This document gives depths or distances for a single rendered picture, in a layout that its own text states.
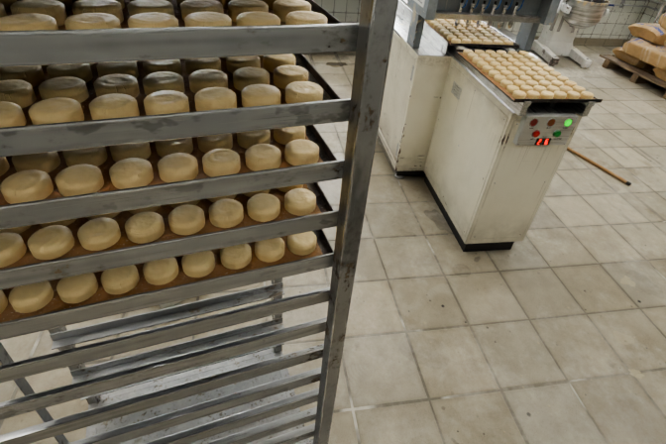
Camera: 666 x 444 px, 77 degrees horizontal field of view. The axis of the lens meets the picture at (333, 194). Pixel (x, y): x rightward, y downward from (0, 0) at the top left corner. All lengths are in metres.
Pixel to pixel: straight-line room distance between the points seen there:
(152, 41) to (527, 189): 1.96
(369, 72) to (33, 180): 0.41
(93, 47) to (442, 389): 1.67
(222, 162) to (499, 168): 1.63
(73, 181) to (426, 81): 2.12
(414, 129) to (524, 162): 0.77
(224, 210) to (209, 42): 0.27
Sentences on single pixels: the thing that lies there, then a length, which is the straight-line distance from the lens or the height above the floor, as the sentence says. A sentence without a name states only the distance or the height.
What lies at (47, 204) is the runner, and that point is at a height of 1.24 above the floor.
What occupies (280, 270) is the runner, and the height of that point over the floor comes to 1.05.
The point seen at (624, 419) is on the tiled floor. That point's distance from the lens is 2.12.
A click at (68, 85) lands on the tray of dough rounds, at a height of 1.33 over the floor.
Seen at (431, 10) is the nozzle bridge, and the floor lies 1.07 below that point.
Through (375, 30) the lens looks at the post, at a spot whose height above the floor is 1.43.
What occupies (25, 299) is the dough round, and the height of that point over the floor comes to 1.06.
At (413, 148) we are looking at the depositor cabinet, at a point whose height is 0.26.
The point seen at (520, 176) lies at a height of 0.51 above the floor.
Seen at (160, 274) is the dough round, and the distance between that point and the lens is 0.69.
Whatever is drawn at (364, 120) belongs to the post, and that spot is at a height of 1.32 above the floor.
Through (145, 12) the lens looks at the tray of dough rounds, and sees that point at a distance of 0.55.
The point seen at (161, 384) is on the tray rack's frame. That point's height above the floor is 0.15.
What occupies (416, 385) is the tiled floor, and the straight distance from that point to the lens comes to 1.83.
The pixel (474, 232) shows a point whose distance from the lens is 2.27.
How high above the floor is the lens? 1.55
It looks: 37 degrees down
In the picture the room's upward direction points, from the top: 6 degrees clockwise
